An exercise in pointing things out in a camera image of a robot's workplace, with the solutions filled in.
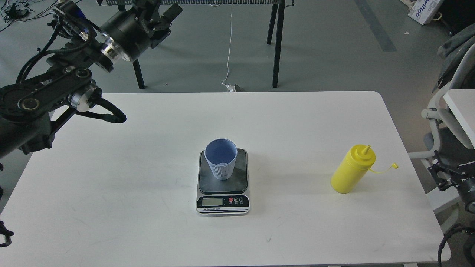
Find grey jacket on chair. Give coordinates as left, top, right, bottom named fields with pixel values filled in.
left=432, top=23, right=475, bottom=92

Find white cardboard box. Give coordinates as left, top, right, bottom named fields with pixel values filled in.
left=407, top=0, right=444, bottom=25

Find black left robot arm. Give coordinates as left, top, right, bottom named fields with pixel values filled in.
left=0, top=0, right=183, bottom=157

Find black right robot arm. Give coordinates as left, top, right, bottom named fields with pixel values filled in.
left=427, top=150, right=475, bottom=267

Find yellow squeeze bottle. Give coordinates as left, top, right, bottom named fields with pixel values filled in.
left=330, top=144, right=399, bottom=194

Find black trestle table frame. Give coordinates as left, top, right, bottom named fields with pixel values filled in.
left=97, top=0, right=295, bottom=89

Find digital kitchen scale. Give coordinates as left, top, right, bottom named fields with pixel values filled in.
left=196, top=148, right=250, bottom=217

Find white hanging cable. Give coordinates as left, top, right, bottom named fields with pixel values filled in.
left=221, top=4, right=236, bottom=92

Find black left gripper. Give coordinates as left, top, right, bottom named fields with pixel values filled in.
left=100, top=0, right=183, bottom=62

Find black cable bundle on floor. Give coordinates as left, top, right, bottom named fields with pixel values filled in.
left=0, top=0, right=56, bottom=32

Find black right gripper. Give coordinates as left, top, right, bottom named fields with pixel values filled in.
left=427, top=150, right=475, bottom=214

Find blue plastic cup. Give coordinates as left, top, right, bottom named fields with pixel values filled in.
left=204, top=138, right=238, bottom=180

